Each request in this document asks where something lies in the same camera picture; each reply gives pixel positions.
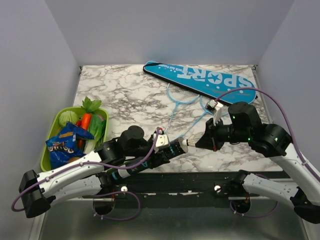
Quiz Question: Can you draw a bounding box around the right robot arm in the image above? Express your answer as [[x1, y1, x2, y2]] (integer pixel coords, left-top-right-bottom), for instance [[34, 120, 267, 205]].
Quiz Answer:
[[195, 100, 320, 224]]

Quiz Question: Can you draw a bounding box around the light blue badminton racket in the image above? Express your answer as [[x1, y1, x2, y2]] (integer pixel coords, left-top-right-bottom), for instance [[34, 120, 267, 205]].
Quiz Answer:
[[180, 95, 214, 137], [164, 83, 200, 135]]

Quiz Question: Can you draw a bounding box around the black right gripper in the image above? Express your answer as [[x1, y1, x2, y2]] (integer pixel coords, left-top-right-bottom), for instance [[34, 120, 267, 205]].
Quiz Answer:
[[195, 116, 251, 151]]

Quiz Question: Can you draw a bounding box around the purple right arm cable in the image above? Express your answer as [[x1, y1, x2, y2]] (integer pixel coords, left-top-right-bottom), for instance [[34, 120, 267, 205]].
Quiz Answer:
[[216, 87, 320, 218]]

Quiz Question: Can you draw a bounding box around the toy green cabbage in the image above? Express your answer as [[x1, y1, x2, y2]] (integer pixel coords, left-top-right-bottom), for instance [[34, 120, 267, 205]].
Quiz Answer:
[[58, 110, 79, 128]]

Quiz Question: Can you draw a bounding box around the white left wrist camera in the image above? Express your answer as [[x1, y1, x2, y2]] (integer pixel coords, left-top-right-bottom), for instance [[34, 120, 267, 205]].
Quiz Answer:
[[154, 134, 170, 153]]

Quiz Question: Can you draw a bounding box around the black Boka shuttlecock tube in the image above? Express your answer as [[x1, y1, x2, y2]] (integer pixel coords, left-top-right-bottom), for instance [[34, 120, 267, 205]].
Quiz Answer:
[[107, 137, 188, 183]]

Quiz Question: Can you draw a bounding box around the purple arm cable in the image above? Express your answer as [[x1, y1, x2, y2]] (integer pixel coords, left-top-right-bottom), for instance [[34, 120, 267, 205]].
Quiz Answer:
[[11, 127, 163, 221], [216, 87, 320, 218]]

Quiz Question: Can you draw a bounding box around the toy orange carrot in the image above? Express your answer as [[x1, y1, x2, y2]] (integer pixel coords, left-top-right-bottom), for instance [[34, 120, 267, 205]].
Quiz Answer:
[[80, 113, 92, 130]]

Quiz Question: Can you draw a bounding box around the blue Oreo snack bag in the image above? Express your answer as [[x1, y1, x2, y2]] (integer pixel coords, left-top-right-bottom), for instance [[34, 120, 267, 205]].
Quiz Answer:
[[45, 122, 94, 170]]

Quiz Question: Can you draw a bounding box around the white feather shuttlecock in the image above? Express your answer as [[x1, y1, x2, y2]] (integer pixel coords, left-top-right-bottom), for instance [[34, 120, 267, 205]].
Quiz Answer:
[[182, 133, 204, 147]]

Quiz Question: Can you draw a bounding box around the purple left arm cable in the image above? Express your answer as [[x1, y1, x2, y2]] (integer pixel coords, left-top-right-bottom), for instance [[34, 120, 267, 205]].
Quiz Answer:
[[11, 127, 163, 221]]

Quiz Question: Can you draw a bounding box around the blue Sport racket bag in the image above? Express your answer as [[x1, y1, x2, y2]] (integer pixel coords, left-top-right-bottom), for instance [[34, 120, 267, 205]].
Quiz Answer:
[[143, 61, 257, 105]]

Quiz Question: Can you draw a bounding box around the toy red chili pepper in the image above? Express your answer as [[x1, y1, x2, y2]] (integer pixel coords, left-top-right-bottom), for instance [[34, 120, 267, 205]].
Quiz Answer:
[[75, 119, 85, 149]]

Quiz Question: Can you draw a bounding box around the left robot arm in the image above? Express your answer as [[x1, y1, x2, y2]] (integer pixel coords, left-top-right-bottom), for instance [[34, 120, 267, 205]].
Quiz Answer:
[[17, 125, 174, 219]]

